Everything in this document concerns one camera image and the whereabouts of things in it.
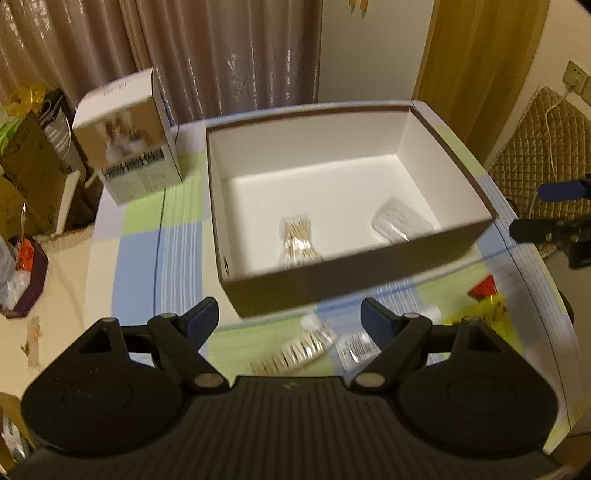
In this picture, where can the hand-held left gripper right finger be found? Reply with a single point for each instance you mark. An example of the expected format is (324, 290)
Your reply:
(374, 318)

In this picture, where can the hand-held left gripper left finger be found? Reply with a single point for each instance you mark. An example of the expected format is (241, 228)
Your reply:
(205, 318)

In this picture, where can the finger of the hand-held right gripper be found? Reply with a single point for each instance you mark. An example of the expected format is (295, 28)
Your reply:
(535, 230)
(561, 190)

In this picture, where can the white squeeze tube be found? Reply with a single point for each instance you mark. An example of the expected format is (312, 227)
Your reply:
(355, 348)

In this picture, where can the brown cardboard box white inside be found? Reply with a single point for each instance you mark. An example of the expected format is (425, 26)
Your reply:
(323, 286)

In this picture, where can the quilted chair cushion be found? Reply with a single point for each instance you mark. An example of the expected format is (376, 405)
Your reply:
(521, 152)

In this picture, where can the yellow crinkly packet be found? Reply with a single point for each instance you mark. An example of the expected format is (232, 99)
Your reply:
(487, 314)

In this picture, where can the clear plastic packet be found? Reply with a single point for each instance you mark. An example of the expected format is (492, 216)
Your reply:
(397, 221)

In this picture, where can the pack of cotton swabs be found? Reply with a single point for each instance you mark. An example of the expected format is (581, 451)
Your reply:
(298, 240)

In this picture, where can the golden curtain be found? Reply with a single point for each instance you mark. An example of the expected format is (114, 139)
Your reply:
(475, 55)

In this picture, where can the purple box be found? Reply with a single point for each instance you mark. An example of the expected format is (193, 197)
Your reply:
(34, 281)

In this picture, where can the white printed product carton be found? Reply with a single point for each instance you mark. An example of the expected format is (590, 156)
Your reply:
(134, 152)

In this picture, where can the white plastic bag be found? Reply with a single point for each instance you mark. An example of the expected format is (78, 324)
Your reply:
(11, 281)

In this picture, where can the plain cardboard carton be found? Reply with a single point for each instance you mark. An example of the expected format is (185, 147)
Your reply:
(32, 175)

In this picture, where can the dark paper bag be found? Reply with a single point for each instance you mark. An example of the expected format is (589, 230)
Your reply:
(60, 124)

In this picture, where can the brown curtain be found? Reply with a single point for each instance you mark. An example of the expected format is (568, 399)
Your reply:
(221, 46)

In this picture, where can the yellow ribbon bow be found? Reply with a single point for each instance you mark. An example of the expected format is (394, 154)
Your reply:
(23, 99)

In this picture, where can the wall socket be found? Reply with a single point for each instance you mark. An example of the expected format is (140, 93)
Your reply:
(575, 76)

